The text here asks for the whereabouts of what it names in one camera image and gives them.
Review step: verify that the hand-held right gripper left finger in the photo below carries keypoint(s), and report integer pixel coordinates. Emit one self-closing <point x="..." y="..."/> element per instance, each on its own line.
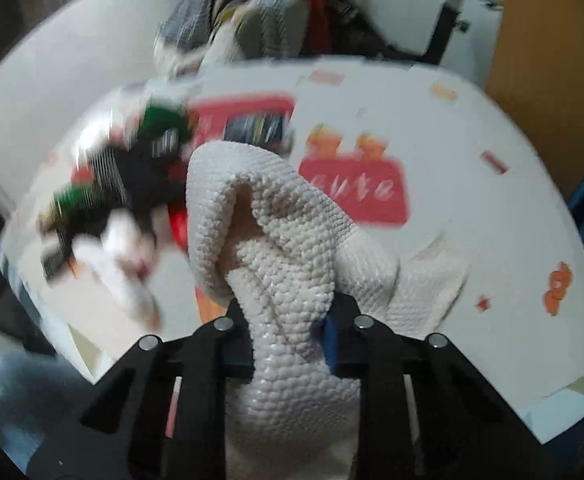
<point x="237" y="357"/>

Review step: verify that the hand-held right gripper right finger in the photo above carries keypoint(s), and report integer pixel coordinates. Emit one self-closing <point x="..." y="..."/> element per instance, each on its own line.
<point x="334" y="347"/>

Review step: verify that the white textured towel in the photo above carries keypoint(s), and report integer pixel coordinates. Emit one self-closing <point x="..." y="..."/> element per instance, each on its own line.
<point x="282" y="240"/>

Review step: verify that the black dotted glove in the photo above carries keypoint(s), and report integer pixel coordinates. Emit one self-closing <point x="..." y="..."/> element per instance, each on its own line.
<point x="136" y="180"/>

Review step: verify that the white crumpled tissue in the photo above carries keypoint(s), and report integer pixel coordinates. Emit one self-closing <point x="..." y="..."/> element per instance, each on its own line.
<point x="121" y="260"/>

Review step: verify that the light blue fuzzy cloth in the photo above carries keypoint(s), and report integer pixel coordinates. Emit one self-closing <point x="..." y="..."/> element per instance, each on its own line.
<point x="21" y="390"/>

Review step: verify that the dark printed packet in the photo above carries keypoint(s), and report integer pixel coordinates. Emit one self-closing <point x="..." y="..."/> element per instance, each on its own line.
<point x="257" y="129"/>

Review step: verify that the black exercise bike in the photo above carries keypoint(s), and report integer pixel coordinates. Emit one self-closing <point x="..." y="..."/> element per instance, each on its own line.
<point x="442" y="35"/>

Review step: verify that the wooden door panel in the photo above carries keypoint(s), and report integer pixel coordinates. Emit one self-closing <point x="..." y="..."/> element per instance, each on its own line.
<point x="547" y="85"/>

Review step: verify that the red cloth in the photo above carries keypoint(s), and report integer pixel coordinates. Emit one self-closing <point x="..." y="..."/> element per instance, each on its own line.
<point x="318" y="10"/>

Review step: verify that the black white striped shirt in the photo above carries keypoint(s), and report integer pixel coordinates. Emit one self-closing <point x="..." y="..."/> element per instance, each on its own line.
<point x="191" y="15"/>

